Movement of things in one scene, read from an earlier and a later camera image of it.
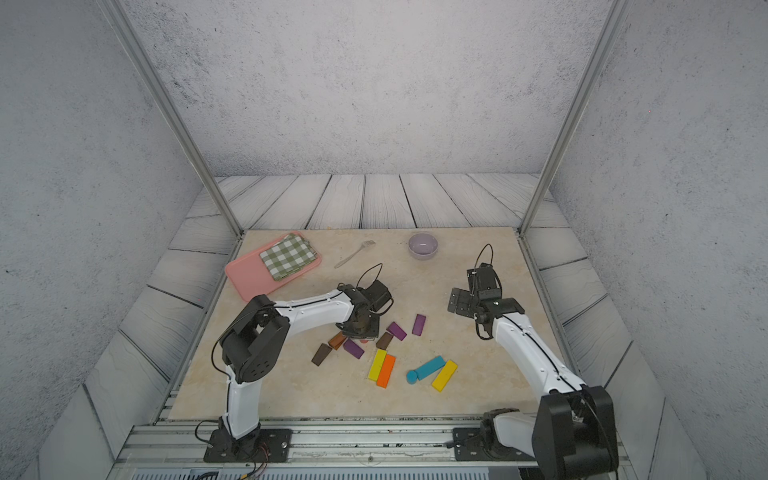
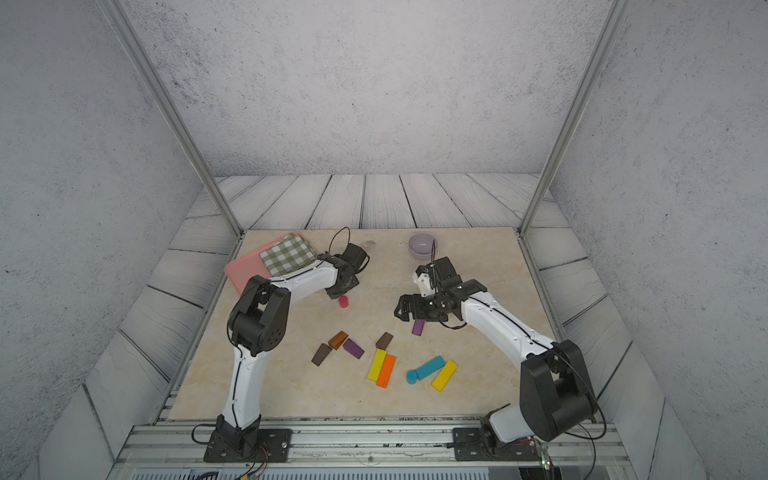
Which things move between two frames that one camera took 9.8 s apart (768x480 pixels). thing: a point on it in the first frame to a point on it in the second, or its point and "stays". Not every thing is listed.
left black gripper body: [368, 330] to [341, 291]
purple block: [418, 324] stays
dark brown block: [321, 353] stays
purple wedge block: [353, 348] stays
